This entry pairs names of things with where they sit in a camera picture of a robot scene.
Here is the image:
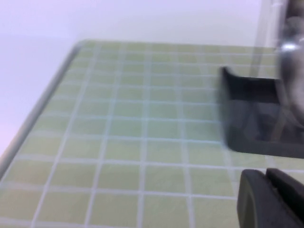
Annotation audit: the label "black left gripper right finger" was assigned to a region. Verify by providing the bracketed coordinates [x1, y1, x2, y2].
[265, 167, 304, 228]

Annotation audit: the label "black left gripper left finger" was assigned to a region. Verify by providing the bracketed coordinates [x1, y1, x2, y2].
[237, 168, 270, 228]

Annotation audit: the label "steel pot lid black knob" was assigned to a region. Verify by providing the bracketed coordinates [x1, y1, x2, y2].
[276, 0, 304, 134]

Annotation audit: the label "black plastic rack tray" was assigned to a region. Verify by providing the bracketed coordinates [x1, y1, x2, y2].
[218, 66, 304, 160]

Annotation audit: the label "green checkered tablecloth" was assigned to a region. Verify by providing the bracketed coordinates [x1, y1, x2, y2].
[0, 39, 304, 228]

